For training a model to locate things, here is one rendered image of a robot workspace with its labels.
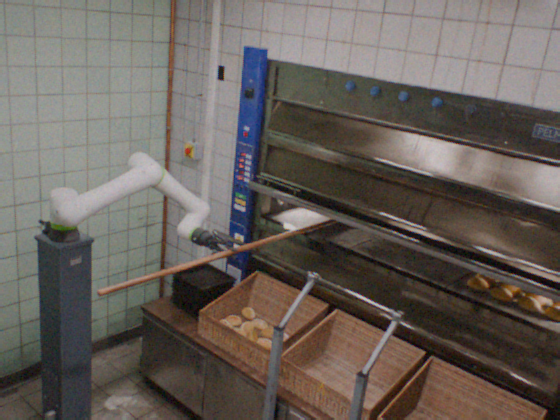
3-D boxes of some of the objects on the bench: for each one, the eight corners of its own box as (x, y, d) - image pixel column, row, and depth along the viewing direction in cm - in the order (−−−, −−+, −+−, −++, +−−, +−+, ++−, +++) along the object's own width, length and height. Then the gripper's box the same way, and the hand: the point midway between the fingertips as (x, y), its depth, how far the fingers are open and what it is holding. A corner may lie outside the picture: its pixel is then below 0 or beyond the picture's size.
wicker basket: (253, 309, 377) (257, 269, 368) (324, 346, 344) (331, 303, 334) (195, 334, 342) (198, 291, 332) (269, 379, 308) (274, 332, 299)
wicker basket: (330, 350, 341) (336, 307, 331) (418, 398, 306) (428, 351, 297) (273, 382, 306) (278, 335, 296) (364, 440, 272) (374, 389, 262)
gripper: (211, 223, 315) (242, 237, 300) (209, 251, 320) (240, 266, 306) (200, 226, 309) (232, 240, 295) (198, 254, 315) (229, 270, 300)
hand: (231, 251), depth 302 cm, fingers closed on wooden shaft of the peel, 3 cm apart
